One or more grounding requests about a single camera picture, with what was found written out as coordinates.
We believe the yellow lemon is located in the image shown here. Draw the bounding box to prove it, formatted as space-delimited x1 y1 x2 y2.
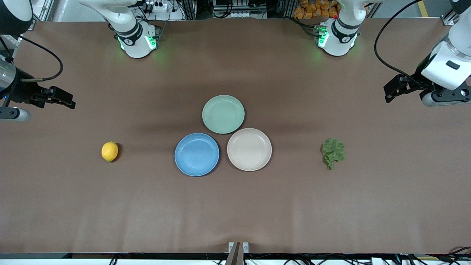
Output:
101 141 119 163

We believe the green lettuce leaf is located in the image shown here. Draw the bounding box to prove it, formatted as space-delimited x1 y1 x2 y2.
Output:
321 138 347 171

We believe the bag of oranges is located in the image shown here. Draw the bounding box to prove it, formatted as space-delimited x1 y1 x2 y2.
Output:
293 0 341 20

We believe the white power strip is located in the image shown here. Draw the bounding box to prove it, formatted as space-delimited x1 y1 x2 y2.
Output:
144 1 169 12

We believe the blue plate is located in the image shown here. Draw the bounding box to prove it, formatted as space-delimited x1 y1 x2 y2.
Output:
174 132 220 177

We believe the pale beige plate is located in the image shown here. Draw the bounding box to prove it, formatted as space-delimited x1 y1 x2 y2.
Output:
227 128 273 172

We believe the green plate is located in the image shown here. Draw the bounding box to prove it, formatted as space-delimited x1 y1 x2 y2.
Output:
202 95 245 135

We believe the aluminium frame profile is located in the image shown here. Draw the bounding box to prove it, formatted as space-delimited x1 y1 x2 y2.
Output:
32 0 56 22
443 7 461 27

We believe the silver metal bracket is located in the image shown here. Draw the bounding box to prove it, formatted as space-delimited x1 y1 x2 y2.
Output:
228 241 250 254

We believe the brown post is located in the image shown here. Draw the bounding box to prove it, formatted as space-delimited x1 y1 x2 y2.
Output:
225 242 242 265

